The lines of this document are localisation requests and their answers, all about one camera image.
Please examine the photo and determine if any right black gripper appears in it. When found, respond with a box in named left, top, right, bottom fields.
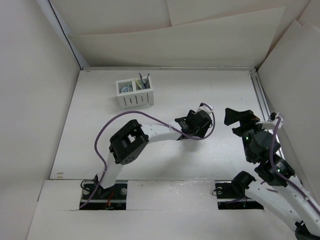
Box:
left=224, top=106, right=270, bottom=162

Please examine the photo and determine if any blue-white round tin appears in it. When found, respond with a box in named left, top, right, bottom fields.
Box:
left=120, top=86, right=133, bottom=94

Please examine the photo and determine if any dark blue pen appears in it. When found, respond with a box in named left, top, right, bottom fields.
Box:
left=138, top=72, right=146, bottom=89

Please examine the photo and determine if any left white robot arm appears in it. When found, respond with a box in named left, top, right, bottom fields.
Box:
left=94, top=103, right=216, bottom=199

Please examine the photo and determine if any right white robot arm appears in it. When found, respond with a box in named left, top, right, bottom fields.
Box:
left=224, top=108, right=320, bottom=240

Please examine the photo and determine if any white two-compartment slotted organizer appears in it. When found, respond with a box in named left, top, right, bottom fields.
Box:
left=115, top=75, right=155, bottom=109

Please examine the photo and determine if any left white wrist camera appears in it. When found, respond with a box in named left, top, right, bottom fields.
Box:
left=196, top=102, right=214, bottom=115

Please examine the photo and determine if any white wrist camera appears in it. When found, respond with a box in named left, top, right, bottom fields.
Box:
left=196, top=102, right=214, bottom=115
left=257, top=112, right=284, bottom=130

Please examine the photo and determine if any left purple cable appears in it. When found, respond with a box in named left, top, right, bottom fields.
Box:
left=79, top=103, right=216, bottom=208

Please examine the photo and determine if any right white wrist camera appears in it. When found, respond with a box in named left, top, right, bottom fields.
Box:
left=257, top=112, right=284, bottom=130

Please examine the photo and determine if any aluminium rail right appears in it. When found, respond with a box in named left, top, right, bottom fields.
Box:
left=248, top=66, right=286, bottom=163

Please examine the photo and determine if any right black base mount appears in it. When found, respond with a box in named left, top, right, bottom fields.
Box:
left=211, top=171, right=264, bottom=210

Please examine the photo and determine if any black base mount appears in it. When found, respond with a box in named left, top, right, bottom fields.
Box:
left=79, top=179, right=128, bottom=211
left=211, top=171, right=264, bottom=210

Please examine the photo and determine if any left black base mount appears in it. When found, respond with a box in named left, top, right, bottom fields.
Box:
left=79, top=179, right=128, bottom=211

